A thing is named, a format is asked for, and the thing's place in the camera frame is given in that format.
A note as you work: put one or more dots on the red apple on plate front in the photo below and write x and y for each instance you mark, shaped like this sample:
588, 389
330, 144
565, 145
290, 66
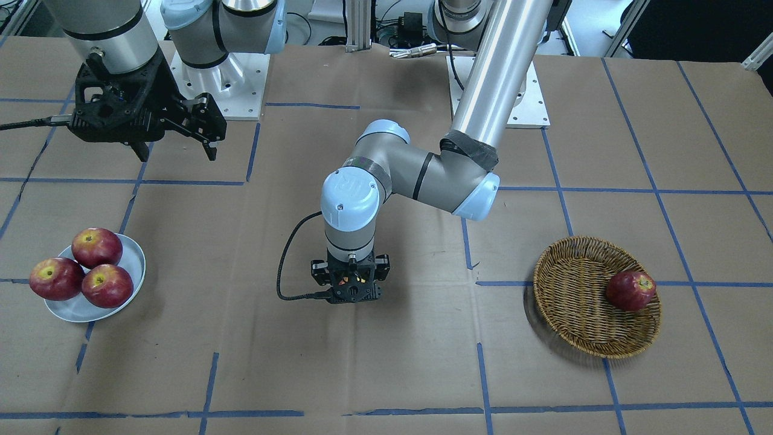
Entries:
107, 286

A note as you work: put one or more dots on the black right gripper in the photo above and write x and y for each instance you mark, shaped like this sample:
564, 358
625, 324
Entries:
163, 90

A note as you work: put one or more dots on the red apple on plate rear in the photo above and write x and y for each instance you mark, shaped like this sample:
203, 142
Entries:
96, 246

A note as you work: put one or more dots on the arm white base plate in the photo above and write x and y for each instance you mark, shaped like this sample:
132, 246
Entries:
237, 84
529, 111

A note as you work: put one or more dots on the woven wicker basket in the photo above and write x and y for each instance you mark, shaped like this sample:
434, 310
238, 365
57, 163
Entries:
569, 284

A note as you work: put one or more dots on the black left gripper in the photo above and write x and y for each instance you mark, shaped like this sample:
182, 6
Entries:
318, 270

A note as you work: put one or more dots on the red apple on plate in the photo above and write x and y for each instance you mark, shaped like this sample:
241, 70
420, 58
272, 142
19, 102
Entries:
56, 279
107, 286
96, 246

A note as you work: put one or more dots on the red apple on plate outer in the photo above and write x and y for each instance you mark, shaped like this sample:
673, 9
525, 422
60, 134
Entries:
56, 279

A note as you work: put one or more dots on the red apple in basket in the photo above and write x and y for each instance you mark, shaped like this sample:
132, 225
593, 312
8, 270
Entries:
630, 290

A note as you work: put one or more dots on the red yellow apple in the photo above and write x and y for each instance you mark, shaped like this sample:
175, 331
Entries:
351, 280

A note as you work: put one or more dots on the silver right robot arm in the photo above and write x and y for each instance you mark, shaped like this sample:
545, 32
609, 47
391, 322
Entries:
203, 32

